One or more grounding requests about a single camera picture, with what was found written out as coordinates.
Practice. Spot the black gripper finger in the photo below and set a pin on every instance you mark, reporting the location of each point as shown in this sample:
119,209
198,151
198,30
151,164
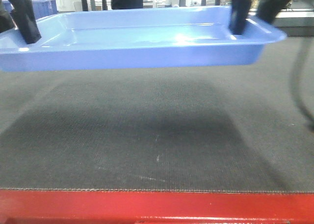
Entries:
239,13
21,16
268,9

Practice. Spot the blue plastic tray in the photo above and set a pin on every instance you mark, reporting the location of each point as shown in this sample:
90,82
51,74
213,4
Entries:
137,38

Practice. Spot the blue crates in background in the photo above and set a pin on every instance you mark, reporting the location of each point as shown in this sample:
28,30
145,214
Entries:
41,8

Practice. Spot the dark grey table mat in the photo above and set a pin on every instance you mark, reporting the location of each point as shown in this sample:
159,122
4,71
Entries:
203,129

